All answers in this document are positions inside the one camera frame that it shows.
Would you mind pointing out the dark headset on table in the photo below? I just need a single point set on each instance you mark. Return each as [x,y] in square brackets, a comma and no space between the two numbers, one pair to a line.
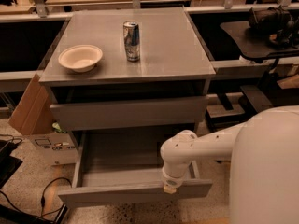
[281,27]

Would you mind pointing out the black office chair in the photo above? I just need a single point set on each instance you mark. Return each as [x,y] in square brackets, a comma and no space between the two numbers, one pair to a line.
[232,102]

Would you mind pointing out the grey drawer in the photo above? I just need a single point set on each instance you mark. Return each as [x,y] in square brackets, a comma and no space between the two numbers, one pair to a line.
[134,113]
[117,167]

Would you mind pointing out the black side table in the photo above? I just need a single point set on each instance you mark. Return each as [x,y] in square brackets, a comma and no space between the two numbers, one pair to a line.
[254,46]

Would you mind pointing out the grey drawer cabinet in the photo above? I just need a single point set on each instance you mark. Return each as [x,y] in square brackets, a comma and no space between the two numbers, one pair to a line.
[172,64]

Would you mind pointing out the grey top drawer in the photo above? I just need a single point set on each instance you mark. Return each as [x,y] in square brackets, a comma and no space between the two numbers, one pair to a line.
[134,113]

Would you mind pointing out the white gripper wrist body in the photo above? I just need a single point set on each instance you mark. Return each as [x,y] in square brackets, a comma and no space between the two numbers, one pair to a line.
[171,181]

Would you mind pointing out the white paper bowl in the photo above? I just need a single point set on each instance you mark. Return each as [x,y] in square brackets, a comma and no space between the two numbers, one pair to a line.
[80,58]

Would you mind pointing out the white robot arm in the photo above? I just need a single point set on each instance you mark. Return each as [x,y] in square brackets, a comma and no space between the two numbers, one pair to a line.
[264,173]

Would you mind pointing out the silver blue drink can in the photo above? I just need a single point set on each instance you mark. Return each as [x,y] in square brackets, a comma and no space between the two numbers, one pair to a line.
[131,40]

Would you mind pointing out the brown cardboard box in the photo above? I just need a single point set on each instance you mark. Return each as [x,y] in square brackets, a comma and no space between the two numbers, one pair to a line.
[32,115]

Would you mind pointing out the white printed cardboard box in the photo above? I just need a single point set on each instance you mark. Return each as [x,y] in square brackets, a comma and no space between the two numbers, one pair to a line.
[56,148]

